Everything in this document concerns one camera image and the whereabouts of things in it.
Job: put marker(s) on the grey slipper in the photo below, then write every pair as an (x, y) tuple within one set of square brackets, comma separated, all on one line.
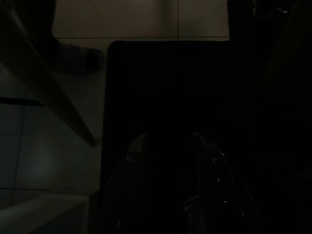
[(78, 61)]

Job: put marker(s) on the seated person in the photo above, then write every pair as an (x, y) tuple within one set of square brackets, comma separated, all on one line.
[(42, 22)]

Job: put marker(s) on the black floor mat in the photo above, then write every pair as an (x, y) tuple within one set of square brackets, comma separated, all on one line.
[(170, 85)]

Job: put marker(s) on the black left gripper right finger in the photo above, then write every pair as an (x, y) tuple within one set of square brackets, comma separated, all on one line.
[(212, 165)]

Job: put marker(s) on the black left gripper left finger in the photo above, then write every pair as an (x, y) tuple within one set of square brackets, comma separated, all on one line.
[(136, 151)]

